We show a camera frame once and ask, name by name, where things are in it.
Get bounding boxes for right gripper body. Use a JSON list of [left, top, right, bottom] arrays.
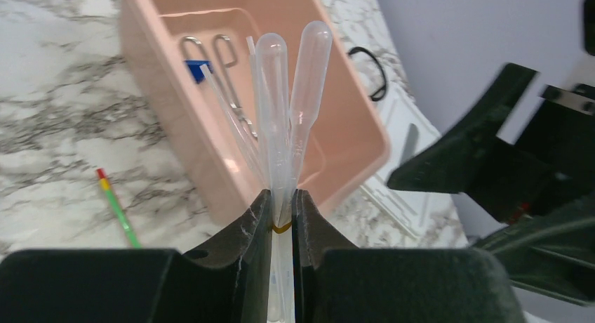
[[387, 0, 595, 308]]

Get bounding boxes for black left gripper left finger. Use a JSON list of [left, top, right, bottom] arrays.
[[1, 190, 272, 322]]

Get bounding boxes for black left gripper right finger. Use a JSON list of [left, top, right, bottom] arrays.
[[291, 190, 525, 322]]

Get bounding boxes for green red yellow stirring rods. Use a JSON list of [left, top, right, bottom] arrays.
[[95, 168, 142, 248]]

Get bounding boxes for bundle of clear pipettes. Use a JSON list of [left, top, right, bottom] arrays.
[[201, 20, 333, 322]]

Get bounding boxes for black wire ring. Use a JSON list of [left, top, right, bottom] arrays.
[[347, 46, 388, 103]]

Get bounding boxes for metal crucible tongs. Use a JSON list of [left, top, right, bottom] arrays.
[[179, 34, 258, 140]]

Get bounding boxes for pink plastic bin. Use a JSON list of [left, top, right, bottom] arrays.
[[118, 0, 392, 226]]

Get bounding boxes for white plastic lid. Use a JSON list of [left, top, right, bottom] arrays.
[[361, 87, 453, 238]]

